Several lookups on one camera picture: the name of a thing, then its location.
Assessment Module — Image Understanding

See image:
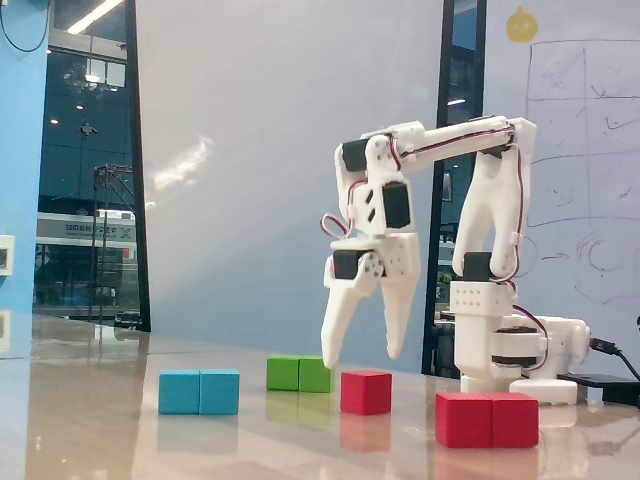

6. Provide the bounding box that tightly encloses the flat black box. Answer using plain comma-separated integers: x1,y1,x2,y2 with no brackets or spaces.
557,372,640,405

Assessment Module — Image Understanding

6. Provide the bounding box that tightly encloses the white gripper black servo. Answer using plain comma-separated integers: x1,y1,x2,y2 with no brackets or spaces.
320,232,420,370

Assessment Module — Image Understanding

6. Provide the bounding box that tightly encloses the white wall socket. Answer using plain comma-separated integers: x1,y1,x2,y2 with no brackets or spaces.
0,234,16,276

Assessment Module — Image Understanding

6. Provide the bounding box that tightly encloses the long red block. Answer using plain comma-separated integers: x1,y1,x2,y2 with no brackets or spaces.
434,391,541,449

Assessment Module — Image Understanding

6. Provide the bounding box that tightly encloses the yellow round sticker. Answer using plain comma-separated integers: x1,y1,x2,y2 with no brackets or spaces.
505,4,542,44

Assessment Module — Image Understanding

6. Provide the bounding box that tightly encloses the long green block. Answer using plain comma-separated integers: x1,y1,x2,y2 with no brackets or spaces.
266,354,335,394

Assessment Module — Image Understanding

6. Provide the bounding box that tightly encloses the slim black window post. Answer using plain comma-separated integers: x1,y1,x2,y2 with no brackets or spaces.
123,0,153,334

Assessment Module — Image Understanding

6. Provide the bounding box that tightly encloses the long blue block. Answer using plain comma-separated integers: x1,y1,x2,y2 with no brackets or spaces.
158,368,241,416

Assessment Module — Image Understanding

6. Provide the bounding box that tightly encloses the wide black window post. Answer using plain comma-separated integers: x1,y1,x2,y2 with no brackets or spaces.
422,0,489,376

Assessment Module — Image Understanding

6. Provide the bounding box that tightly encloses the small red cube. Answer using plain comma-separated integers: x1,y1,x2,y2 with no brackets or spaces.
340,369,393,416

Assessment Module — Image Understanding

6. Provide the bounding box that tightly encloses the whiteboard with marker drawings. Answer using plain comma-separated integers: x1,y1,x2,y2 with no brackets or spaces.
482,0,640,381

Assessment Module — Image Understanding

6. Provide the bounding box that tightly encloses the red white black servo cable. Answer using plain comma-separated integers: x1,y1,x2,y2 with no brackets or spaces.
507,142,551,351
319,213,353,241
392,124,519,174

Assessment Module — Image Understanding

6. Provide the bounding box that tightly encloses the black plug cable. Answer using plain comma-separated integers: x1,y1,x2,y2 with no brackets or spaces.
589,337,640,382

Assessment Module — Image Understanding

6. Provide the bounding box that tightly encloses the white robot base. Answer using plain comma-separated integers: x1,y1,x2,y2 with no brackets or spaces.
452,313,592,407

